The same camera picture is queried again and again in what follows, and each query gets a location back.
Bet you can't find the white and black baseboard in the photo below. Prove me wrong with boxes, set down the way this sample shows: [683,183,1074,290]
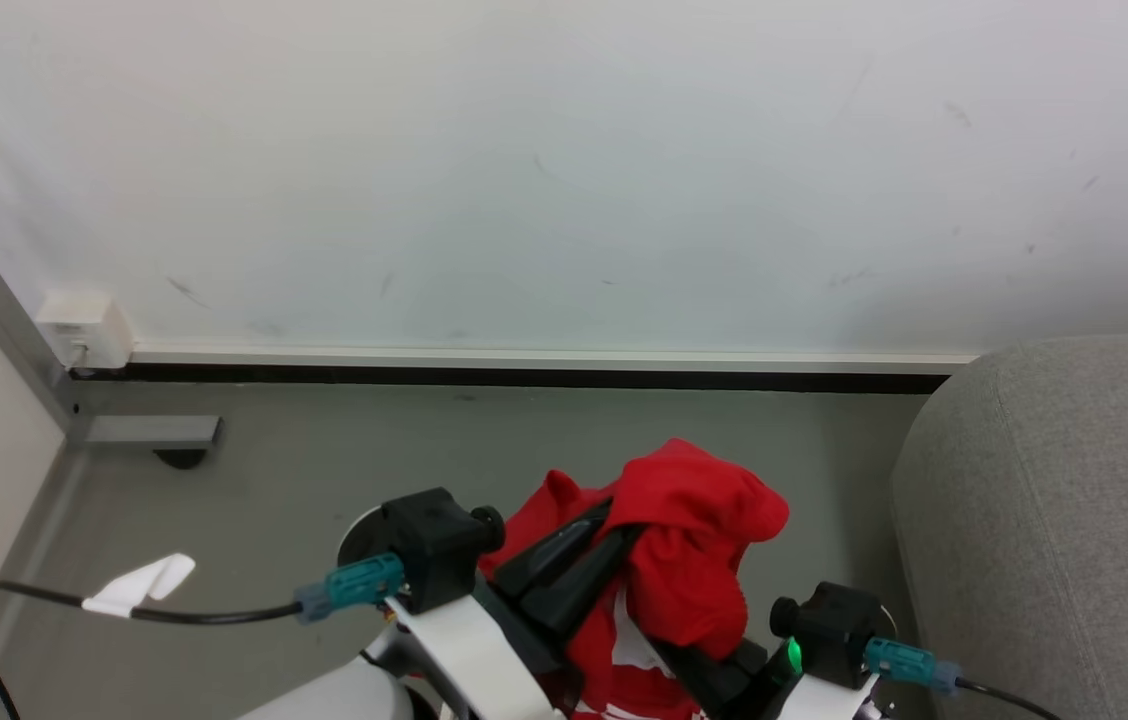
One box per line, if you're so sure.
[72,346,981,394]

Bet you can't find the white cable label tag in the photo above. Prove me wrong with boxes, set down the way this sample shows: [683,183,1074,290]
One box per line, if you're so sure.
[81,553,197,618]

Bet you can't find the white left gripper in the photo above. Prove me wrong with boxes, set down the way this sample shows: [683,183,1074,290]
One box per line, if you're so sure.
[392,502,648,720]

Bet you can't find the grey fabric sofa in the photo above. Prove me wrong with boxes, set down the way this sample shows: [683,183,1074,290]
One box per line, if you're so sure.
[891,334,1128,720]

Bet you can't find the red and white sports garment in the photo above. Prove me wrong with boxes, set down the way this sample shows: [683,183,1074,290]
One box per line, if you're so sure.
[477,437,791,720]

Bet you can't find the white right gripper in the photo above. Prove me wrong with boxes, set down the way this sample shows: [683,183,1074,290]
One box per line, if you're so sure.
[652,638,887,720]

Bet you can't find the teal cable connector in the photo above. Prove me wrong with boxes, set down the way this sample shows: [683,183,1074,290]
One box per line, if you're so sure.
[294,553,407,623]
[862,638,962,697]

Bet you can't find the teal right cable connector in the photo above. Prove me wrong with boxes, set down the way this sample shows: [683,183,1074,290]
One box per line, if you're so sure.
[862,638,962,697]

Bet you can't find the black camera cable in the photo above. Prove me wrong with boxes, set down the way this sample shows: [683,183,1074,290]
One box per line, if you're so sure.
[0,580,307,720]
[956,678,1067,720]

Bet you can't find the teal left cable connector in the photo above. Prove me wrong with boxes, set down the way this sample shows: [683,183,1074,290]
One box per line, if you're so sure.
[294,553,407,623]

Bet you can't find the white wall power adapter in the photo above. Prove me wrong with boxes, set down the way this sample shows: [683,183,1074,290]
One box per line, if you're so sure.
[36,290,134,371]

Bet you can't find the black left camera cable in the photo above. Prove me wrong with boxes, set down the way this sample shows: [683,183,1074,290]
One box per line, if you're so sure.
[0,580,307,720]

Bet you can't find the black right camera cable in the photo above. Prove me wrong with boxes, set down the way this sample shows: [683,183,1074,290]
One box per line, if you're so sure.
[956,678,1067,720]

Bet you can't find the grey metal frame post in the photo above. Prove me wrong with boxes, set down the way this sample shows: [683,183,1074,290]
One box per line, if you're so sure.
[0,233,90,444]

